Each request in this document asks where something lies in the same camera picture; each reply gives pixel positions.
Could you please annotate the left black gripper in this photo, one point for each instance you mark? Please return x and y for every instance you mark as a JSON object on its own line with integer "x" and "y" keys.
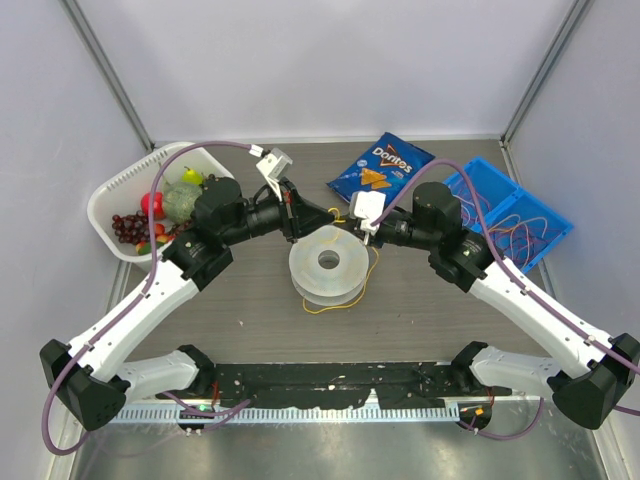
{"x": 299, "y": 216}

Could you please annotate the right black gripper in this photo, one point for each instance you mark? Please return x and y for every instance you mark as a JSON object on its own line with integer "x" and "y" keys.
{"x": 373, "y": 240}

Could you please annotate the translucent white spool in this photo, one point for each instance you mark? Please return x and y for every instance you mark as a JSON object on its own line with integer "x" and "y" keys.
{"x": 329, "y": 267}

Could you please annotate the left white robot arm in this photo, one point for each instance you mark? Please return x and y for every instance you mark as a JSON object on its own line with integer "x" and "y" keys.
{"x": 89, "y": 375}

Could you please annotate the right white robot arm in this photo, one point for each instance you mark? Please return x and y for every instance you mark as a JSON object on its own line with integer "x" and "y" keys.
{"x": 586, "y": 372}

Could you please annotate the blue Doritos chip bag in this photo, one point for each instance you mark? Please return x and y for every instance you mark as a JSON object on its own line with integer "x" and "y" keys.
{"x": 385, "y": 167}

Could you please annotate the yellow green toy pear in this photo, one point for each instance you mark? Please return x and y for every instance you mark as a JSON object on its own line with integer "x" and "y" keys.
{"x": 192, "y": 176}

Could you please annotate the small peach toy fruit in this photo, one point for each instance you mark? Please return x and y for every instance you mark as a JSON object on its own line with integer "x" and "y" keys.
{"x": 159, "y": 234}

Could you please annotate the red toy apple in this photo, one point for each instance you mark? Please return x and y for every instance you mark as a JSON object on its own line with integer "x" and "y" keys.
{"x": 152, "y": 203}

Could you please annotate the purple toy grape bunch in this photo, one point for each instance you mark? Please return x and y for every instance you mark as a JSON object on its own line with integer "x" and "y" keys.
{"x": 132, "y": 229}

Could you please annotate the white plastic fruit basket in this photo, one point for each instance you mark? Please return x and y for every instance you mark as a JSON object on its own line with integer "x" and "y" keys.
{"x": 122, "y": 193}

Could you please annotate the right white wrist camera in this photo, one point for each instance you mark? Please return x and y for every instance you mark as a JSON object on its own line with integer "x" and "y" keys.
{"x": 366, "y": 207}

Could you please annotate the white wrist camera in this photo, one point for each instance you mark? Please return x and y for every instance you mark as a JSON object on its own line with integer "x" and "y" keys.
{"x": 273, "y": 166}
{"x": 366, "y": 207}

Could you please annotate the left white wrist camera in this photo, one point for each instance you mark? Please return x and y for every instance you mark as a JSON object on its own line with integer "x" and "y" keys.
{"x": 273, "y": 166}

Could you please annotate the blue plastic cable bin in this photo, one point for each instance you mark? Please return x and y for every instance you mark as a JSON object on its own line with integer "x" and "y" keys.
{"x": 520, "y": 225}

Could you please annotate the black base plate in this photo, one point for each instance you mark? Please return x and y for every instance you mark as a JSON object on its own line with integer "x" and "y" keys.
{"x": 339, "y": 386}

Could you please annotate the white slotted cable duct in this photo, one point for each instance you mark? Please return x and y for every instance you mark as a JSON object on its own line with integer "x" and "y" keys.
{"x": 171, "y": 413}

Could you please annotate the aluminium corner post right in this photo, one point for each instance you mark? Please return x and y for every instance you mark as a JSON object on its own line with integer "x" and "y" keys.
{"x": 561, "y": 39}

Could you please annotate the aluminium corner post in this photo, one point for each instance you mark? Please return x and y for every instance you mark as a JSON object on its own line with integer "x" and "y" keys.
{"x": 90, "y": 40}
{"x": 561, "y": 39}

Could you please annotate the aluminium corner post left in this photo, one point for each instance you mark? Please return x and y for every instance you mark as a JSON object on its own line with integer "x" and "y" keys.
{"x": 90, "y": 40}

